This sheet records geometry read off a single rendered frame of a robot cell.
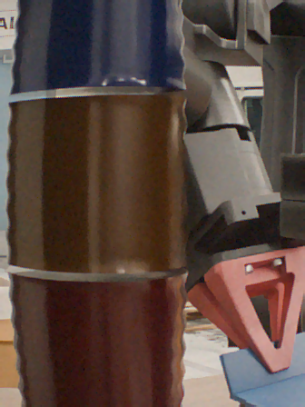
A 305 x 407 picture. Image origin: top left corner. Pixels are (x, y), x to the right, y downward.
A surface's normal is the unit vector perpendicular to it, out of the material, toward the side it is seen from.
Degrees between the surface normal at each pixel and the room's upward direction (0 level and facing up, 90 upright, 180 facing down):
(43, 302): 76
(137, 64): 104
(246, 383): 62
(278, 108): 70
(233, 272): 83
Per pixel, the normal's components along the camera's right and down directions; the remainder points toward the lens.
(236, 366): 0.33, -0.42
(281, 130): -0.39, -0.29
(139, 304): 0.49, -0.20
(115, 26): 0.26, -0.19
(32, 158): -0.58, 0.29
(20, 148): -0.77, -0.21
